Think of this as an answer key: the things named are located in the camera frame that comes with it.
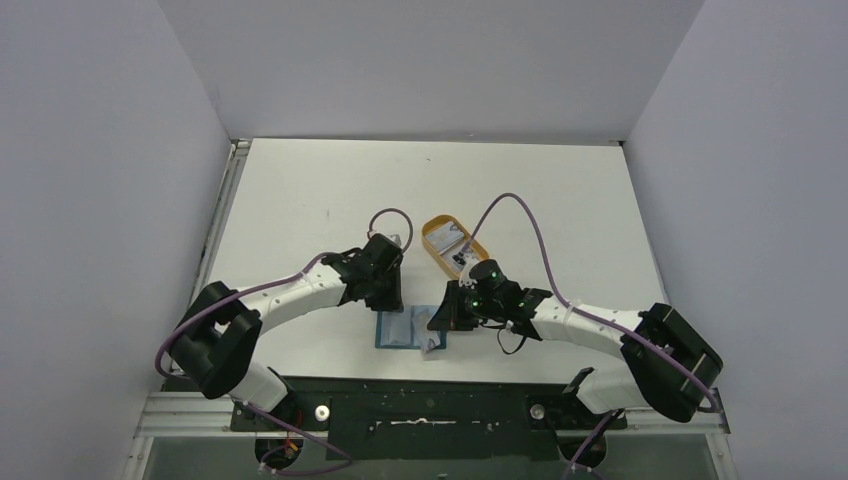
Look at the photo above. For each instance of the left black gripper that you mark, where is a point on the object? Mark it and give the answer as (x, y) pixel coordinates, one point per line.
(392, 301)

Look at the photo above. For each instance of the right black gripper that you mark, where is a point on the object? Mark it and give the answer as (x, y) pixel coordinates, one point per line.
(456, 307)

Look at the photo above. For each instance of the blue leather card holder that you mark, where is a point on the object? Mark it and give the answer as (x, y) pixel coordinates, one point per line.
(394, 330)

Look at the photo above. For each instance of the yellow oval tray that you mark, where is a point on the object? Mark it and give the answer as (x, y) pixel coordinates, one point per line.
(455, 260)

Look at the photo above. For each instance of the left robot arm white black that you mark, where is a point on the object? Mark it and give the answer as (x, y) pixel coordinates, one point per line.
(215, 341)

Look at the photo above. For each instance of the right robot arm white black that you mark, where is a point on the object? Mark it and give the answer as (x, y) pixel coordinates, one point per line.
(665, 364)

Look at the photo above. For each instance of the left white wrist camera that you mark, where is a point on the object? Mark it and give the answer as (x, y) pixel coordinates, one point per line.
(395, 239)

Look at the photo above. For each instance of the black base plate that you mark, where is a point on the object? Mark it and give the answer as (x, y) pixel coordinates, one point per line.
(429, 420)

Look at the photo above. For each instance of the aluminium frame rail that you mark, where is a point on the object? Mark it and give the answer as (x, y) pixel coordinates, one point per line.
(141, 445)

